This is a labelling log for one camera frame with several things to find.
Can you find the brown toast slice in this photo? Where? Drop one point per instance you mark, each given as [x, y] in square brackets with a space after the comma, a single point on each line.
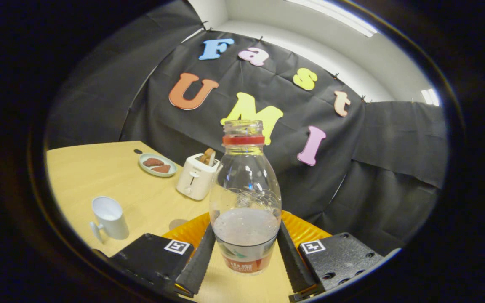
[207, 157]

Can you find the clear juice bottle red label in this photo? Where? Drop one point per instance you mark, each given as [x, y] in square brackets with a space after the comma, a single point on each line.
[244, 202]

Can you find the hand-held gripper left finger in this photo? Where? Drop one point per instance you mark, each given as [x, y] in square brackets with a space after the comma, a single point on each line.
[198, 265]

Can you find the white toaster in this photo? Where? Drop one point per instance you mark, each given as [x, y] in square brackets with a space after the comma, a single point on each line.
[194, 181]

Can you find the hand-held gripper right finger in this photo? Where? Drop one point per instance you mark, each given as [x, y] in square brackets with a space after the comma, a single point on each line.
[295, 265]

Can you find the small ceiling light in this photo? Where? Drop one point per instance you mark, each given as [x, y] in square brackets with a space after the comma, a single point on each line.
[430, 97]

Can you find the brown food piece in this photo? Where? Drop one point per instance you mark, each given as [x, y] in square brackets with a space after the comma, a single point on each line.
[153, 162]
[162, 169]

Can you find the white cup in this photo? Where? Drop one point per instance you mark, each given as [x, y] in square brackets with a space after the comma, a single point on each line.
[112, 219]

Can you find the long ceiling light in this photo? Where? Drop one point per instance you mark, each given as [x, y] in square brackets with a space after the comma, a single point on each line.
[339, 17]

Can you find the small pale green plate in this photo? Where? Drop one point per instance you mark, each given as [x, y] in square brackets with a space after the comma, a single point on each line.
[143, 167]

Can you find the wooden table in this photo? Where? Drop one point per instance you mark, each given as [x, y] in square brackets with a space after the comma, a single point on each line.
[99, 172]

